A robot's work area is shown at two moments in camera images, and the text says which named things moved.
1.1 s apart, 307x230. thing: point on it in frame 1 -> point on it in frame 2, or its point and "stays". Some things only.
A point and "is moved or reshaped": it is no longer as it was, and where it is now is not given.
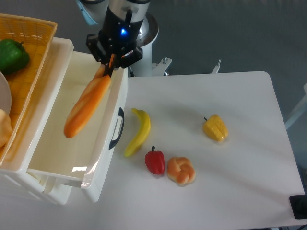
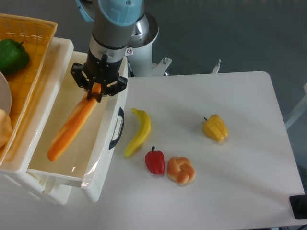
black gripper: [115, 43] -> [85, 75]
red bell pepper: [155, 161] stays
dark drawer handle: [121, 113] stays
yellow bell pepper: [215, 127] stays
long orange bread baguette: [87, 102] is moved or reshaped
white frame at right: [289, 123] stays
